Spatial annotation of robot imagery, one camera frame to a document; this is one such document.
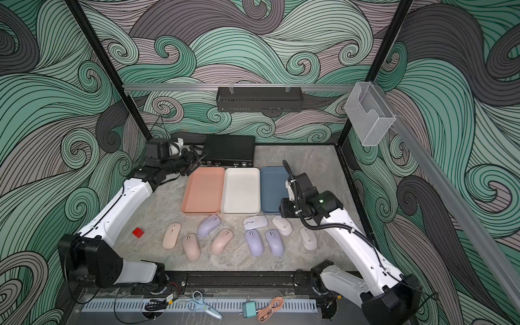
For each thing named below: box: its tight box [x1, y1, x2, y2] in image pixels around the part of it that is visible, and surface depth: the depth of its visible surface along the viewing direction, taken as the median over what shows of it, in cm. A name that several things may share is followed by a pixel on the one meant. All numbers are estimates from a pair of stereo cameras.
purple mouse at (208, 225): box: [197, 214, 221, 237], surface depth 89 cm
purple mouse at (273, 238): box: [265, 228, 285, 258], surface depth 83 cm
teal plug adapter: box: [242, 300, 257, 319], surface depth 68 cm
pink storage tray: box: [181, 167, 225, 215], surface depth 100 cm
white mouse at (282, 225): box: [271, 215, 293, 236], surface depth 87 cm
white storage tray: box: [220, 167, 261, 215], surface depth 105 cm
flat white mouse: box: [243, 215, 269, 230], surface depth 89 cm
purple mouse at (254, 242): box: [245, 228, 265, 258], surface depth 83 cm
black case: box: [202, 134, 256, 168], surface depth 116 cm
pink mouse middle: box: [182, 232, 202, 262], surface depth 82 cm
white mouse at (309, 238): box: [299, 226, 318, 251], surface depth 83 cm
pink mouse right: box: [210, 228, 234, 256], surface depth 83 cm
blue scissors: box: [186, 290, 224, 321], surface depth 70 cm
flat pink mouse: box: [162, 222, 182, 250], surface depth 85 cm
